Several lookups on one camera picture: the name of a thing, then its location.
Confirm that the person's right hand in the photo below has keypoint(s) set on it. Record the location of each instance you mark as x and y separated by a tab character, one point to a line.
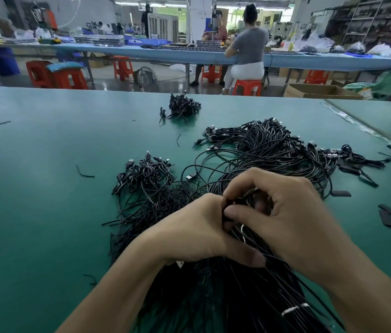
296	218

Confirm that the person's left hand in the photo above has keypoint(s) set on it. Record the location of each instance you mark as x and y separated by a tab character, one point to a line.
188	232

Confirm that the person's right thumb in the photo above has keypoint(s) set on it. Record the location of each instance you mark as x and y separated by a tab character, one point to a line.
244	215

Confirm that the person's left thumb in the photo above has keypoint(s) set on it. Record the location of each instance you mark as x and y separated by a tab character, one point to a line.
247	256

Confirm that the person's right forearm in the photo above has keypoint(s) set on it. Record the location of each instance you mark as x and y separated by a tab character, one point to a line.
365	294

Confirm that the person's left forearm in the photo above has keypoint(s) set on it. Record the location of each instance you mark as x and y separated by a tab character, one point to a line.
112	294

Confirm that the orange plastic stool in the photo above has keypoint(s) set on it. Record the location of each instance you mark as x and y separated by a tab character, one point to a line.
211	74
247	88
70	80
123	67
38	74
316	77

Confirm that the open cardboard box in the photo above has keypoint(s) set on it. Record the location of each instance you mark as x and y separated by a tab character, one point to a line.
320	91

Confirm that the small floor fan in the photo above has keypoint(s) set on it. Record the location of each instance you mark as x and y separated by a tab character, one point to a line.
146	79

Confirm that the long blue work table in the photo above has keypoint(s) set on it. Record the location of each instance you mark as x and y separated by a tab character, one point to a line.
181	54

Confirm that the green plastic bag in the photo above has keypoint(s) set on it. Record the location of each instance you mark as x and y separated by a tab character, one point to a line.
379	84

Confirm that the blue plastic crates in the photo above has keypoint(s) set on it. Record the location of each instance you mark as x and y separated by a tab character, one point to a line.
146	41

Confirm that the white pillar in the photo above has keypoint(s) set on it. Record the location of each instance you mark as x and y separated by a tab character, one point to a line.
200	17

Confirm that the white air cooler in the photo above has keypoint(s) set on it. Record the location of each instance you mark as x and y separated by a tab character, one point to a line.
163	27

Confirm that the metal storage shelf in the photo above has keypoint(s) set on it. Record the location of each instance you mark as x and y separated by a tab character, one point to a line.
372	20

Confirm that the blue seat cushion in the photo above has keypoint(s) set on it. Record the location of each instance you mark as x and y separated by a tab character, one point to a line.
64	66

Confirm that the orange bench machine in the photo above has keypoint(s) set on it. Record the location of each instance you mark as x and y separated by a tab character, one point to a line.
45	22

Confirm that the blue plastic bin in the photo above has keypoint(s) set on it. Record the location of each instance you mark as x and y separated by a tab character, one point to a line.
5	62

